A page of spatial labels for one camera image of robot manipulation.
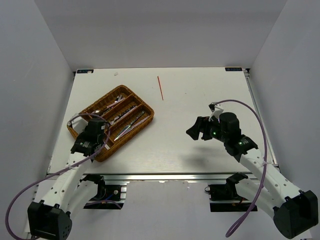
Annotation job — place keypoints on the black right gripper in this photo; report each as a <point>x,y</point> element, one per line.
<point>201,125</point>

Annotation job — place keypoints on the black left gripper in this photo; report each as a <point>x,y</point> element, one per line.
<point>103,135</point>

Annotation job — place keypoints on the silver knife pink handle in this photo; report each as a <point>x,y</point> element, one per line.
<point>128,129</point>

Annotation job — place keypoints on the silver spoon pink handle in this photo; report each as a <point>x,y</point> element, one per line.
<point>118,99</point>

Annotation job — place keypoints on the red chopstick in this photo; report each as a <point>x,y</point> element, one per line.
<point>160,88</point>

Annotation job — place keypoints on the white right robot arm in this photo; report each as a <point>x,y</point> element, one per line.
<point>293,211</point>

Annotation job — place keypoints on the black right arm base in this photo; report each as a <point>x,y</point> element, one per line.
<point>224,198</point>

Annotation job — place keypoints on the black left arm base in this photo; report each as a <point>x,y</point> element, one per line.
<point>109,195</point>

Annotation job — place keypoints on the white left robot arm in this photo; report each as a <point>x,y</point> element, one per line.
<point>51,218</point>

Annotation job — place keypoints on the brown wicker divided tray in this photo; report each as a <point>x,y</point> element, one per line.
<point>119,117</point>

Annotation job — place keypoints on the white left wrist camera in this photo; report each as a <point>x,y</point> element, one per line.
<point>78,124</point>

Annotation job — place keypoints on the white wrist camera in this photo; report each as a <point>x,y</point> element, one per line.
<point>216,111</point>
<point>78,124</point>

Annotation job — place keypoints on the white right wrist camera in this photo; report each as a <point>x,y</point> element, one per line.
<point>216,111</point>

